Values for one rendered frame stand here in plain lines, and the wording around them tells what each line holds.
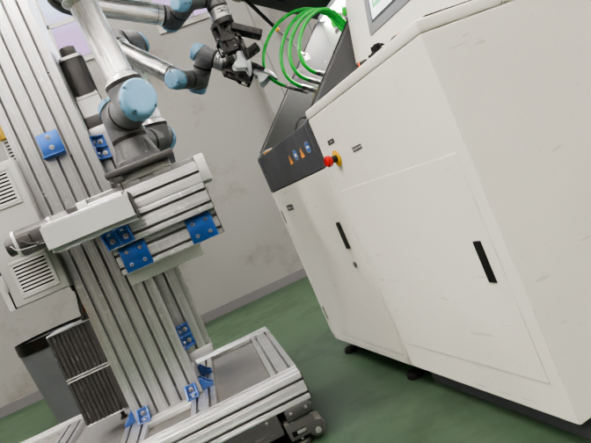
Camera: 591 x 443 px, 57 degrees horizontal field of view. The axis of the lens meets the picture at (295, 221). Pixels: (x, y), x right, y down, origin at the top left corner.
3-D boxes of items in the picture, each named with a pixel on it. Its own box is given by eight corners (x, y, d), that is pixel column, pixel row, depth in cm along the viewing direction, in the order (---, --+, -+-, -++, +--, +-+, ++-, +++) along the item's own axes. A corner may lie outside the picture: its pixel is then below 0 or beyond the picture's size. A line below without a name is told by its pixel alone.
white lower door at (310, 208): (331, 332, 243) (272, 193, 240) (336, 330, 244) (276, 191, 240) (402, 356, 182) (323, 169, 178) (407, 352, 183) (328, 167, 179)
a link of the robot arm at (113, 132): (139, 138, 187) (123, 102, 186) (152, 125, 176) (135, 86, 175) (106, 148, 180) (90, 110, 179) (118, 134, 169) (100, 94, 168)
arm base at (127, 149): (116, 170, 170) (103, 141, 170) (122, 176, 185) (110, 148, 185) (161, 153, 173) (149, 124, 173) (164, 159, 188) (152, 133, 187)
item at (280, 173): (273, 192, 238) (259, 158, 237) (282, 187, 240) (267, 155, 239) (322, 168, 179) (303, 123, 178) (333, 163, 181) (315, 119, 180)
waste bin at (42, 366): (117, 385, 374) (83, 313, 371) (120, 399, 333) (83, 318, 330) (54, 417, 359) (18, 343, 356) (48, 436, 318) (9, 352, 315)
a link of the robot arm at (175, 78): (88, 22, 216) (183, 68, 202) (108, 25, 226) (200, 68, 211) (83, 51, 221) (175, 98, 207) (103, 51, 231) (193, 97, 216)
